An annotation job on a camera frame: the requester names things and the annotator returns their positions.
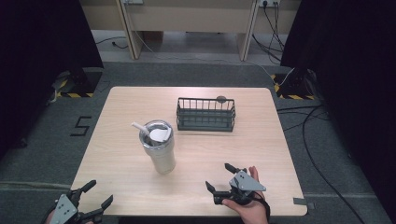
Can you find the black curtain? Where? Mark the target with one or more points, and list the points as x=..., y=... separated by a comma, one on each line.
x=40, y=62
x=351, y=77

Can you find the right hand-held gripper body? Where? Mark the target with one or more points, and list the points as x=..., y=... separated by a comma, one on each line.
x=244, y=184

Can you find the grey tape piece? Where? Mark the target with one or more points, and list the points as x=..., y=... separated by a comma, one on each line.
x=299, y=201

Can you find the black tape floor mark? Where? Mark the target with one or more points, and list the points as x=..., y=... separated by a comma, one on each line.
x=81, y=126

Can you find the person's left hand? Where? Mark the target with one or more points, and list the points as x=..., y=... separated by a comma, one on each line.
x=49, y=219

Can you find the white steel tumbler cup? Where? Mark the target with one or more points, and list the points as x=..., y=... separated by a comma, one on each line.
x=162, y=155

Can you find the beige wooden desk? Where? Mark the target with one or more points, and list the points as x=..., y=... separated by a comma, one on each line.
x=193, y=18

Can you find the white power socket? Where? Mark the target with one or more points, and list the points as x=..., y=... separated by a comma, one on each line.
x=269, y=2

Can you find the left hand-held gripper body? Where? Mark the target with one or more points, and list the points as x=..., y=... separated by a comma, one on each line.
x=67, y=209

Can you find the stand base with hazard tape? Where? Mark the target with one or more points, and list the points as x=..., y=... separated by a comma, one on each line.
x=295, y=87
x=79, y=84

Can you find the white spoon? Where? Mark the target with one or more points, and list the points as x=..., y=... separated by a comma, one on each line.
x=138, y=127

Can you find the round grey table grommet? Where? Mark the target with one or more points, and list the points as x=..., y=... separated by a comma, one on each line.
x=221, y=99

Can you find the person's right hand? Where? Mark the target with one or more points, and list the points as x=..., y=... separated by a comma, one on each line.
x=249, y=214

